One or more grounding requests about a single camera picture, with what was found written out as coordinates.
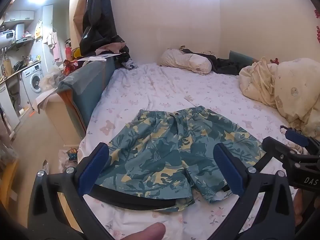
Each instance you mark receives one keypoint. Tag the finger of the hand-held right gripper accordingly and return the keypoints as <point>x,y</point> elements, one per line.
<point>271,143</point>
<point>296,137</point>

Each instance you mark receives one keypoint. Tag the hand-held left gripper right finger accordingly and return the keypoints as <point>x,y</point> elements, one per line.
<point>230,170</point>

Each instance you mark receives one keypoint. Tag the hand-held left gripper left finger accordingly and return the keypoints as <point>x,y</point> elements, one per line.
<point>95,170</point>

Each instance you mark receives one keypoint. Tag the person's left hand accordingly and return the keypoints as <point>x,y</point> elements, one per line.
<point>147,233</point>

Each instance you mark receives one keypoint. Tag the clear plastic bag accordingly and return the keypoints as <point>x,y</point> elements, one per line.
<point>68,160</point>

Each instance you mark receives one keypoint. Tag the cream bear print duvet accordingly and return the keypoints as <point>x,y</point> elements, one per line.
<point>290,90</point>

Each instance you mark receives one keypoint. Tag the small red toy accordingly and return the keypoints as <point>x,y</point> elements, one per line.
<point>274,60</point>

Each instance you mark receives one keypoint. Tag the teal padded bed board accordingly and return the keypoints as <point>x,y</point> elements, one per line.
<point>87,90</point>

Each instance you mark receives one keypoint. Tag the wooden stool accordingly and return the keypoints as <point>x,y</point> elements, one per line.
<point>8,180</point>

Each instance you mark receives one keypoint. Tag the dark clothing pile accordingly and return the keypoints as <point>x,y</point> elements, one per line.
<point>225,65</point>

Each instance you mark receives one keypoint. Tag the teal cushion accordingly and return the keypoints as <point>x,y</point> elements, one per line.
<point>241,56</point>

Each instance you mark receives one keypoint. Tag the translucent white plastic bag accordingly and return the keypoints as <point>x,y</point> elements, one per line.
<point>48,81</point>

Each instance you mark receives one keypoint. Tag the white floral bed sheet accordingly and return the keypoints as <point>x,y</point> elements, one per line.
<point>155,87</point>

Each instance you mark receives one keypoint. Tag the red snack bags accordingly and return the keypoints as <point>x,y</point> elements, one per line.
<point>71,67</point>

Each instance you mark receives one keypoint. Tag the white washing machine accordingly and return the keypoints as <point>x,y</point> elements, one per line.
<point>32,83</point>

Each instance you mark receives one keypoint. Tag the black white patterned cloth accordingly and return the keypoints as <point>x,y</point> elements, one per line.
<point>128,62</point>

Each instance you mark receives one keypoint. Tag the white papers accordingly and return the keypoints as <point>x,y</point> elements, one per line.
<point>100,57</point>

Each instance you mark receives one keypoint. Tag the cream patterned pillow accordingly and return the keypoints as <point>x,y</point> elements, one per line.
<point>185,60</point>

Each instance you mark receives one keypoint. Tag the pink beige cloth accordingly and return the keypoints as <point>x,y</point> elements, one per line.
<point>112,47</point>

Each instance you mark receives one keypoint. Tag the pink hanging towel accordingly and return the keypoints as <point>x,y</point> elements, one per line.
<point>57,47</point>

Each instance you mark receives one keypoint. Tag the black hanging garment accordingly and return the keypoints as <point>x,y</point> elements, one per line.
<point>100,22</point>

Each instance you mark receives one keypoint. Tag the yellow hanging cloth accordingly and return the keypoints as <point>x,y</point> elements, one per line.
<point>38,31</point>

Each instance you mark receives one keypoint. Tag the white water heater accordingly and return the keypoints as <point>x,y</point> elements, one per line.
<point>12,33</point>

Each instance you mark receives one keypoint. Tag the red wall decal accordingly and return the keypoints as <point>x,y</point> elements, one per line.
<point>317,27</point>

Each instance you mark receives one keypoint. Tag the white wall cabinet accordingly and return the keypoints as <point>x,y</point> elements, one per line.
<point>18,15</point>

